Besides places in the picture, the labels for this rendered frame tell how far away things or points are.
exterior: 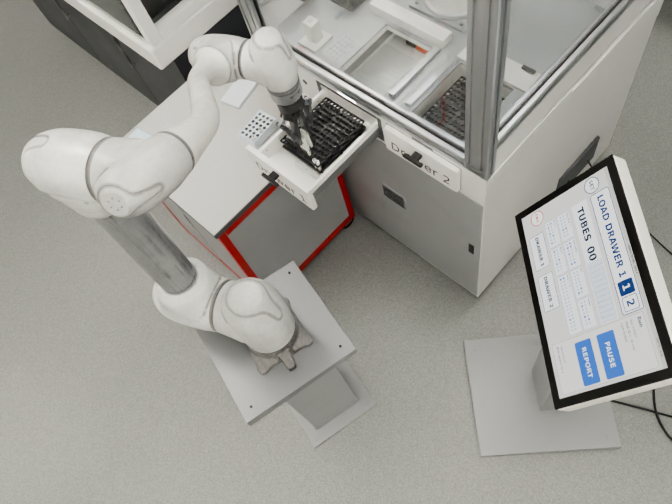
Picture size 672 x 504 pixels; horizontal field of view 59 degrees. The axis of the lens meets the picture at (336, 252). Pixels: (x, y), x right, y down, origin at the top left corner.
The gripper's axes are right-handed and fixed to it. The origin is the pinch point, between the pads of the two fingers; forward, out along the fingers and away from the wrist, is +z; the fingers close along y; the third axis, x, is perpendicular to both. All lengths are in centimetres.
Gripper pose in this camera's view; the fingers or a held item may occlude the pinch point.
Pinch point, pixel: (304, 140)
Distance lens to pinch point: 182.8
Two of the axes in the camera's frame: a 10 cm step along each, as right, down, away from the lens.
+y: 6.8, -7.1, 2.2
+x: -7.1, -5.5, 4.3
